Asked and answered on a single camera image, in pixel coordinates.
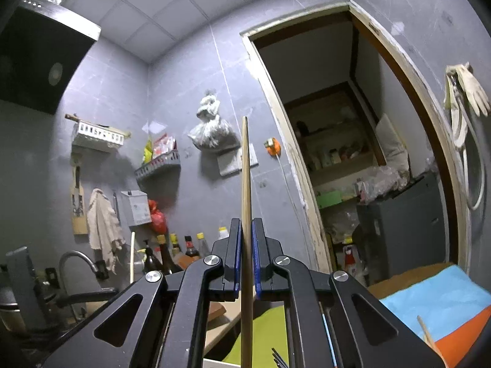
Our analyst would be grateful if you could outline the white wall basket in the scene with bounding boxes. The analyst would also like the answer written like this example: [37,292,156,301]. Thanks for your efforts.
[71,114,131,150]

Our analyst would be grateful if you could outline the grey cabinet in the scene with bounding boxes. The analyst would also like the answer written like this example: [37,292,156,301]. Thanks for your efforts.
[357,172,449,280]

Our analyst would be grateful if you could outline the grey wall shelf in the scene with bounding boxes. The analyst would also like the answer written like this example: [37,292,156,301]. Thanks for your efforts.
[135,151,181,182]

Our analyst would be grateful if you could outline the green box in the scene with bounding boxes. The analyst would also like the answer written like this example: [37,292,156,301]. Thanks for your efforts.
[316,191,342,208]

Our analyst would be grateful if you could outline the wooden door frame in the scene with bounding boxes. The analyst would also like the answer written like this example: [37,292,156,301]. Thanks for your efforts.
[241,0,470,277]

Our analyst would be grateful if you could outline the hanging clear plastic bag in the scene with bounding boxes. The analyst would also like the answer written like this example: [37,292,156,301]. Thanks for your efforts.
[187,90,240,150]

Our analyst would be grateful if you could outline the wall switch socket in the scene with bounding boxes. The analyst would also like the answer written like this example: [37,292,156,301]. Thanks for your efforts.
[217,144,258,177]

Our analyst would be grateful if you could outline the black range hood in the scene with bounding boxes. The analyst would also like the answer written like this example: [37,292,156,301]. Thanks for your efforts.
[0,0,101,116]

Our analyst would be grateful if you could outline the snack packets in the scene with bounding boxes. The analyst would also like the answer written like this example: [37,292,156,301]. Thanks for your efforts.
[143,134,178,163]

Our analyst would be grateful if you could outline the long tan chopstick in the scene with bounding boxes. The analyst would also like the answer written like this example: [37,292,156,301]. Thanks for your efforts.
[241,116,254,368]

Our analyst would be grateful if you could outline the white hose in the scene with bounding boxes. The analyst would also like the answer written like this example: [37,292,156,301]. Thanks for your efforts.
[456,84,486,211]

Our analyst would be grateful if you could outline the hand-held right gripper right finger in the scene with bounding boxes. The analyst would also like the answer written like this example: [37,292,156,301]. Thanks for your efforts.
[251,218,446,368]

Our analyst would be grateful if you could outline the black wok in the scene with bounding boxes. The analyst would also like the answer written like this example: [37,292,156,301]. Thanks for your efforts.
[0,287,119,338]

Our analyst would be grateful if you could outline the crumpled clear plastic bag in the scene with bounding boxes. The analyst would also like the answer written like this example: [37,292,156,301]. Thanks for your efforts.
[355,166,411,204]

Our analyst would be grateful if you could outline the hanging white towel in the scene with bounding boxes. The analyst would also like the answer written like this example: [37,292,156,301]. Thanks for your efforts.
[86,189,126,274]

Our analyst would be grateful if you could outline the colourful striped cloth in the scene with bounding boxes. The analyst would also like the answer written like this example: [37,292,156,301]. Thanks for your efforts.
[222,263,491,368]

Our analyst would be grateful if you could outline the wooden storage shelf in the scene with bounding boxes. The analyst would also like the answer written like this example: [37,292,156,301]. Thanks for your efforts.
[286,82,388,215]

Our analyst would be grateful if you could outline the wooden knife holder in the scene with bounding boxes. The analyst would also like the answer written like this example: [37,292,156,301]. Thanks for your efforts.
[70,153,90,235]

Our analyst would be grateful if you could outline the red plastic bag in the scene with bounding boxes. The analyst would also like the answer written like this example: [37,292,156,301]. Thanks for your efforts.
[148,199,167,235]

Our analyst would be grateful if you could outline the metal faucet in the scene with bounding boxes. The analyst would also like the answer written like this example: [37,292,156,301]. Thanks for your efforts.
[58,250,110,307]

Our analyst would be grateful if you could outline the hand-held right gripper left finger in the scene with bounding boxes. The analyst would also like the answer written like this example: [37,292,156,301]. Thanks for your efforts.
[42,218,243,368]

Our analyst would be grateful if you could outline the dark soy sauce bottle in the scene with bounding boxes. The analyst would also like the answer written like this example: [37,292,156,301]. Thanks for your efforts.
[155,235,181,274]

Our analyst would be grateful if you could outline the grey wall box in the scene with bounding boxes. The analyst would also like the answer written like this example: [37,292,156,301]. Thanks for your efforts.
[121,190,153,227]

